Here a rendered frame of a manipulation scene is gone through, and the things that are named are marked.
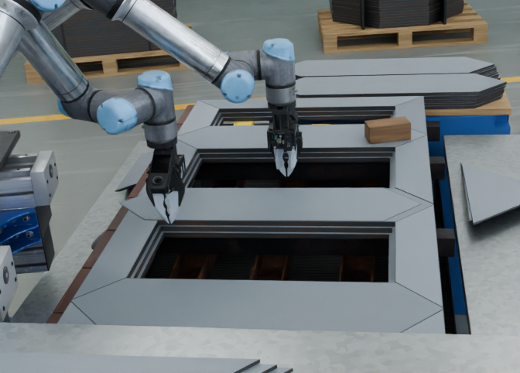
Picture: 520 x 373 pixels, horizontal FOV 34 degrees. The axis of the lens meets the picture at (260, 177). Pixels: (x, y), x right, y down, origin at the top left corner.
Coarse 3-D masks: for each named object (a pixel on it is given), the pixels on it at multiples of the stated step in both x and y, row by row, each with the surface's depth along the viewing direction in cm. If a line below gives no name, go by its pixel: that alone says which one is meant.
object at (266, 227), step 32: (192, 160) 235; (224, 160) 240; (256, 160) 239; (320, 160) 236; (352, 160) 235; (384, 160) 233; (160, 224) 202; (192, 224) 201; (224, 224) 199; (256, 224) 198; (288, 224) 197; (320, 224) 196; (352, 224) 195; (384, 224) 193
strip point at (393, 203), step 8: (384, 192) 207; (392, 192) 207; (384, 200) 203; (392, 200) 202; (400, 200) 202; (408, 200) 202; (384, 208) 199; (392, 208) 199; (400, 208) 198; (408, 208) 198; (384, 216) 195; (392, 216) 195
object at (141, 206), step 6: (138, 198) 213; (144, 198) 213; (132, 204) 210; (138, 204) 210; (144, 204) 210; (150, 204) 209; (132, 210) 207; (138, 210) 207; (144, 210) 206; (144, 216) 204
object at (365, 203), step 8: (352, 192) 208; (360, 192) 208; (368, 192) 208; (376, 192) 207; (352, 200) 204; (360, 200) 204; (368, 200) 203; (376, 200) 203; (352, 208) 200; (360, 208) 200; (368, 208) 199; (376, 208) 199; (352, 216) 196; (360, 216) 196; (368, 216) 196; (376, 216) 196
